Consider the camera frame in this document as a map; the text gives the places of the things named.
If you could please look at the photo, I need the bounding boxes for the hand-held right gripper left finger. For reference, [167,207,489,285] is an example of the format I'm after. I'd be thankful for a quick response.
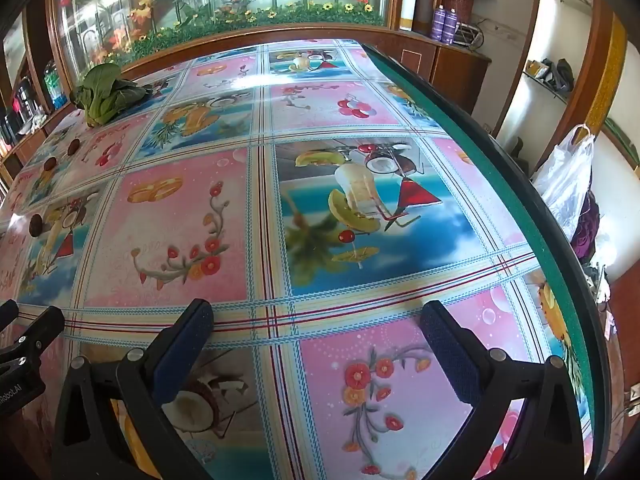
[52,298,216,480]

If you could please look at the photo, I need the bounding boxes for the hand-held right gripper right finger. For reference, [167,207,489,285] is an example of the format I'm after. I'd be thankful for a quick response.
[419,300,608,480]

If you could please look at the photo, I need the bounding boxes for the purple cloth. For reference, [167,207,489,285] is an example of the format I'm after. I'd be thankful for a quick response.
[571,194,602,262]

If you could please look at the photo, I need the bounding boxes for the white plastic bag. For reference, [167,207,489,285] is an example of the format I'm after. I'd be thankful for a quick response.
[531,124,597,241]

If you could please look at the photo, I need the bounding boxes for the black thermos jug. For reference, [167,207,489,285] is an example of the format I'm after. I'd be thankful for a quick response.
[12,80,39,117]

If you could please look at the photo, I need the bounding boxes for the green plastic bottle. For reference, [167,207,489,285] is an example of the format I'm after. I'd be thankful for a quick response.
[44,60,67,107]

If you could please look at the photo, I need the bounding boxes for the green bok choy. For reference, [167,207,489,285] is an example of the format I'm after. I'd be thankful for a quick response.
[70,62,155,128]

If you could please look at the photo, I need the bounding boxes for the red woven basket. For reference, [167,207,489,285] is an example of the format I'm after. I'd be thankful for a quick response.
[442,0,484,25]

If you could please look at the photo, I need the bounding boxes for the wall shelf with clutter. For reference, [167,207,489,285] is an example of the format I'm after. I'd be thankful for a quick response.
[522,57,576,106]

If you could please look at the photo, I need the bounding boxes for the metal wire rack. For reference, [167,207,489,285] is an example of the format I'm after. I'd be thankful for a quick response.
[456,24,486,51]

